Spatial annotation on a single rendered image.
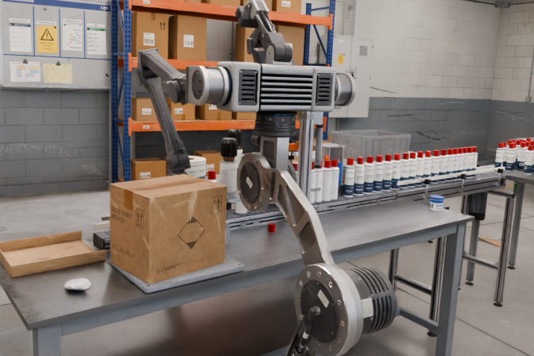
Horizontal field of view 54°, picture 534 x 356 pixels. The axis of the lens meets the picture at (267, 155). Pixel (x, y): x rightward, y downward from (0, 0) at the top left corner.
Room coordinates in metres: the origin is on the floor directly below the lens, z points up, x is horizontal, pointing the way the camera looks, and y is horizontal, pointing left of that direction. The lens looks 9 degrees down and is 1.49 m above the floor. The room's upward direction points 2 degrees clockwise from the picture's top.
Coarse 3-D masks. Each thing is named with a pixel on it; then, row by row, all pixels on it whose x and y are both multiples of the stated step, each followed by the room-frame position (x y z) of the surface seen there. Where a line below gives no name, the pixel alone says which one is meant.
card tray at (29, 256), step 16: (16, 240) 1.78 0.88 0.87; (32, 240) 1.82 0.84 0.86; (48, 240) 1.85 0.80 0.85; (64, 240) 1.89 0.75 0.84; (80, 240) 1.91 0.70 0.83; (0, 256) 1.67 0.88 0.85; (16, 256) 1.72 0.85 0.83; (32, 256) 1.72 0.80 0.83; (48, 256) 1.73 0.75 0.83; (64, 256) 1.74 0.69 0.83; (80, 256) 1.67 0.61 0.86; (96, 256) 1.70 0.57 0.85; (16, 272) 1.55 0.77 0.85; (32, 272) 1.58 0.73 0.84
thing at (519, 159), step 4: (512, 140) 3.93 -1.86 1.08; (520, 140) 3.97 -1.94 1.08; (524, 140) 3.92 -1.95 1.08; (528, 140) 4.01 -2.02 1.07; (508, 144) 3.86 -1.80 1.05; (520, 144) 3.75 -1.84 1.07; (524, 144) 3.73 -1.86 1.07; (528, 144) 3.79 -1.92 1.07; (532, 144) 3.83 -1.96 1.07; (508, 148) 3.85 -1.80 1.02; (516, 148) 3.87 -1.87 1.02; (520, 148) 3.74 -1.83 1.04; (524, 148) 3.73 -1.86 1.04; (520, 152) 3.73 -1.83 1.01; (524, 152) 3.72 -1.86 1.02; (520, 156) 3.73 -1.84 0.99; (524, 156) 3.73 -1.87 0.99; (516, 160) 3.87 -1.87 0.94; (520, 160) 3.73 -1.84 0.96; (516, 164) 3.86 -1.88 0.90; (520, 164) 3.72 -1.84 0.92; (520, 168) 3.72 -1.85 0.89
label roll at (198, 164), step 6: (192, 156) 2.86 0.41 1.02; (192, 162) 2.67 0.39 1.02; (198, 162) 2.69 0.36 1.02; (204, 162) 2.74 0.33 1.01; (192, 168) 2.67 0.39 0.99; (198, 168) 2.69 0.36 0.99; (204, 168) 2.74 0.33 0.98; (192, 174) 2.68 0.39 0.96; (198, 174) 2.69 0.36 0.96; (204, 174) 2.74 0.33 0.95
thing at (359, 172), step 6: (360, 162) 2.67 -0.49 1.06; (360, 168) 2.66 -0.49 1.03; (354, 174) 2.68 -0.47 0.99; (360, 174) 2.66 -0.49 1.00; (354, 180) 2.68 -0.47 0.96; (360, 180) 2.66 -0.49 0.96; (354, 186) 2.68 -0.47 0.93; (360, 186) 2.66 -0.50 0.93; (354, 192) 2.67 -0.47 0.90; (360, 192) 2.67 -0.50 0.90
